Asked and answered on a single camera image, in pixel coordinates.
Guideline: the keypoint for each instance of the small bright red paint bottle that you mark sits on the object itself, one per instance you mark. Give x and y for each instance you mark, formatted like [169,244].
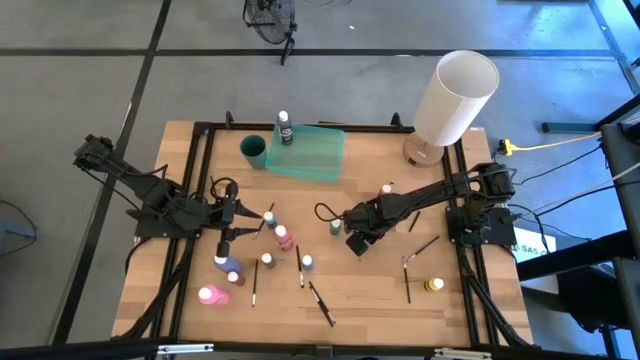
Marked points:
[385,189]

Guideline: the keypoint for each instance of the black floor stand bar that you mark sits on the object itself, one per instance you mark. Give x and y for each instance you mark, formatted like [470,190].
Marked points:
[570,127]

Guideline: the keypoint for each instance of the white shade wooden base lamp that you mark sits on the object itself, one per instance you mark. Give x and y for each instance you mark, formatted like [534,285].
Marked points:
[455,105]

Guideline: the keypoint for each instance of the short black paintbrush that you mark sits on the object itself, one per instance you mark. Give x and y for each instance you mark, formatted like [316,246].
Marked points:
[414,221]

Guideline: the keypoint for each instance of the large pink paint bottle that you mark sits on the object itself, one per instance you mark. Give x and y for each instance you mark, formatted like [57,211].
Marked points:
[215,296]

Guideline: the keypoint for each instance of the small yellow paint bottle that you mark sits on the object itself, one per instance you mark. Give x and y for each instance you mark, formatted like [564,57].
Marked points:
[434,285]

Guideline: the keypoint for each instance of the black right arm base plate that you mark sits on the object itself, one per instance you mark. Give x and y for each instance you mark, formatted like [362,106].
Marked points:
[500,230]

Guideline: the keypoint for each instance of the teal translucent plastic bin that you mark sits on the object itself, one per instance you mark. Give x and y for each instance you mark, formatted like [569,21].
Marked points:
[315,155]

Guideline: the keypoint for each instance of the yellow power plug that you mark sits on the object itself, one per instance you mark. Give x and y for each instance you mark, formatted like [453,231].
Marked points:
[508,147]

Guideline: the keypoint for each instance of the small teal green paint bottle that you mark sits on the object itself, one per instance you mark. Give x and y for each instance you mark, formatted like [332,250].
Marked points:
[335,227]

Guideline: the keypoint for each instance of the large blue paint bottle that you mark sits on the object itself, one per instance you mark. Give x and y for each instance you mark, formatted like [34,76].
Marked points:
[230,264]

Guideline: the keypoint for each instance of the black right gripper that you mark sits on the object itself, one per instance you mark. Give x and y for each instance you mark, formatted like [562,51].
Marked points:
[370,217]

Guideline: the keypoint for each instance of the small dark green paint bottle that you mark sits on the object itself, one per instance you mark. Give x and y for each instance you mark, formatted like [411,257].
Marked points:
[268,260]

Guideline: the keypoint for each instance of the white printed sign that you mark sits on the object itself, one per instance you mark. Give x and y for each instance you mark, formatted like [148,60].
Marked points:
[530,247]

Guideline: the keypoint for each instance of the small cerulean blue paint bottle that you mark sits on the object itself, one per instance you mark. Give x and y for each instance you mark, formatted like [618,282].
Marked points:
[307,262]

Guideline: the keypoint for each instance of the large black paint bottle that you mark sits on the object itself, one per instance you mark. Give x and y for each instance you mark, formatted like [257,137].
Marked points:
[285,132]

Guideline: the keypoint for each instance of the black floor fan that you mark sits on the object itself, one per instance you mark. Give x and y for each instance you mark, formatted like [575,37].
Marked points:
[272,20]

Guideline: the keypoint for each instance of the black paintbrush grey-blue bristles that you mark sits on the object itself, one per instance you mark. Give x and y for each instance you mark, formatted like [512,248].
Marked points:
[299,265]

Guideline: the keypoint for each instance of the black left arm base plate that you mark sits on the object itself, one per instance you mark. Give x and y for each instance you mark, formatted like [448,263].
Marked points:
[160,232]

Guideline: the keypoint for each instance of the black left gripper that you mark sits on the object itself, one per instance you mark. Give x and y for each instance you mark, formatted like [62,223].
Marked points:
[229,210]

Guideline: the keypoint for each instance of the silver metal bracket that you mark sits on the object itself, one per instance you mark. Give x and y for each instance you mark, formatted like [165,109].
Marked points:
[462,354]
[185,349]

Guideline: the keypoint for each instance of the black camera rig rail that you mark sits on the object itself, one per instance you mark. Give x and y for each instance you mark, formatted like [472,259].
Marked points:
[75,350]

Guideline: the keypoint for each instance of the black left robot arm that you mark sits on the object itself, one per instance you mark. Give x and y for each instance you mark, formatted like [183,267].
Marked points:
[150,190]

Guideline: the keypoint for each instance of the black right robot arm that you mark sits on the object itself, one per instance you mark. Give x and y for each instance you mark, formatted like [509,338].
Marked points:
[435,192]

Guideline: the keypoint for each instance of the wide flat black paintbrush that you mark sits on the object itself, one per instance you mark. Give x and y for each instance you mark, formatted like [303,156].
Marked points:
[311,286]

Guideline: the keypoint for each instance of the dark teal plastic cup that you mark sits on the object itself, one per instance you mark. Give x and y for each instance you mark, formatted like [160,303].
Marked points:
[256,161]

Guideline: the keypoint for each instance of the large red paint bottle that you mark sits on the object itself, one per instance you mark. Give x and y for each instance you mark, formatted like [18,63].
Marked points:
[284,239]

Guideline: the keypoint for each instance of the small dark red paint bottle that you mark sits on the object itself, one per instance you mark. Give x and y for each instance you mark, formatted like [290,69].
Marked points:
[236,278]

